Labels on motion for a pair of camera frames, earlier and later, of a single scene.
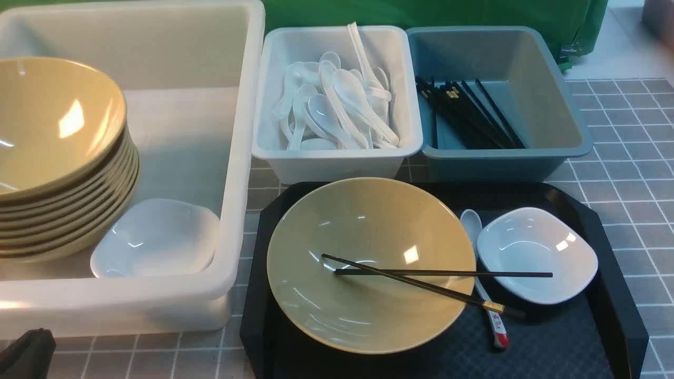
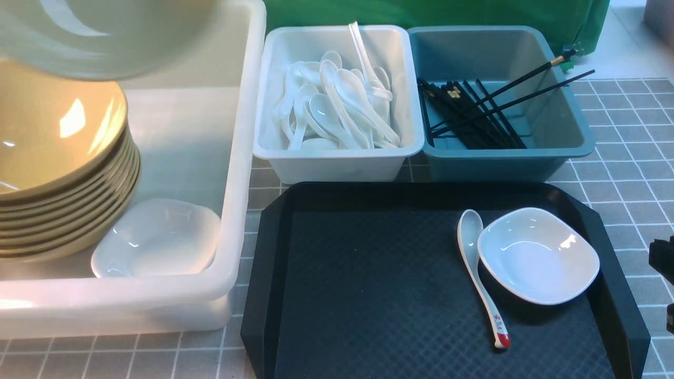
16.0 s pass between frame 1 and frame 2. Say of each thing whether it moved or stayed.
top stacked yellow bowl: stayed
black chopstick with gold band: moved
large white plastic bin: stayed
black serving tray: stayed
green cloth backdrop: stayed
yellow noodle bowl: moved
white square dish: stayed
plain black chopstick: moved
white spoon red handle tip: stayed
